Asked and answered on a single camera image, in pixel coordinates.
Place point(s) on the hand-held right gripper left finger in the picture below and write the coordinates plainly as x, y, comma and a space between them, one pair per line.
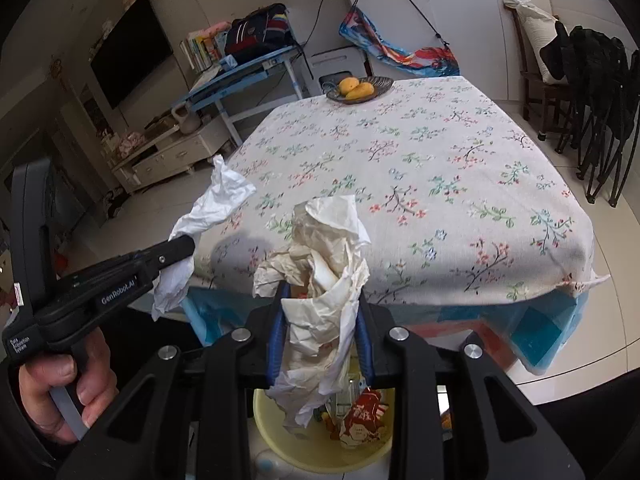
277, 345

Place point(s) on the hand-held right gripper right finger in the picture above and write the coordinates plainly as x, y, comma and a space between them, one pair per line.
366, 350

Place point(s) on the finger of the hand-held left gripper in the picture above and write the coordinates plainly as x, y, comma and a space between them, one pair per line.
165, 257

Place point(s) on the red striped snack bag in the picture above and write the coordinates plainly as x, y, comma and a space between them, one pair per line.
362, 415

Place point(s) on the white paper sheet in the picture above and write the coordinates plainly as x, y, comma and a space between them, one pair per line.
220, 195

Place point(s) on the white red printed paper wrapper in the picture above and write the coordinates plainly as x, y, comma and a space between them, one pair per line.
320, 260

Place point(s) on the yellow plastic basin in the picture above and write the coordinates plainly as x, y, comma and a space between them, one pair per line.
310, 452

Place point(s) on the person's left hand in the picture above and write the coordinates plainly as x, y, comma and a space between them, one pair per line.
60, 370

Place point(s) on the clear plastic packaging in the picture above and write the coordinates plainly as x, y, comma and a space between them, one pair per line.
345, 397

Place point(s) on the white television cabinet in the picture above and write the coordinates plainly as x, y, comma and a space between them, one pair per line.
170, 155

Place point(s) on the pink patterned box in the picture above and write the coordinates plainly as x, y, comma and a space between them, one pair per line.
122, 144

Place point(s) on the pink kettlebell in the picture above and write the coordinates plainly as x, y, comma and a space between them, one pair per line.
189, 120

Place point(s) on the light blue patterned undercloth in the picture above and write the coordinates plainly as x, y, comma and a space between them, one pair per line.
540, 330

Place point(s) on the blue study desk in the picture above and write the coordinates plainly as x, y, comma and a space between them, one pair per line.
240, 72

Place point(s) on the light blue small box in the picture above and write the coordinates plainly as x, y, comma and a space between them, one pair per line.
228, 61

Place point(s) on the row of books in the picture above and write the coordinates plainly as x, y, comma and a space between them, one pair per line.
200, 50

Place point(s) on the black television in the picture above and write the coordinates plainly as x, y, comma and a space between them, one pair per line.
130, 50

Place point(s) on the floral tablecloth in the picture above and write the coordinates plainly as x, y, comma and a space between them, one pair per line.
425, 135

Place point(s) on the dark striped backpack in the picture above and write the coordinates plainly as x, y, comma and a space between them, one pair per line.
257, 32

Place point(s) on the yellow mango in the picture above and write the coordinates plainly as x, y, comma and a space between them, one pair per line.
362, 92
348, 85

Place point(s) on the woven wicker basket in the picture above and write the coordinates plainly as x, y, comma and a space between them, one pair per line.
380, 82

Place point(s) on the colourful printed bag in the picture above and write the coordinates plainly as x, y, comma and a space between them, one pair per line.
425, 60

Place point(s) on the dark wooden chair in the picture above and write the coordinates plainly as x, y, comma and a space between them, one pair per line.
545, 100

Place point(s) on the black folding chair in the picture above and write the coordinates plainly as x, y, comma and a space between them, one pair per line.
620, 125
585, 70

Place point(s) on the white tall cabinet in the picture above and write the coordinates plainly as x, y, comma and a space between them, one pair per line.
465, 10

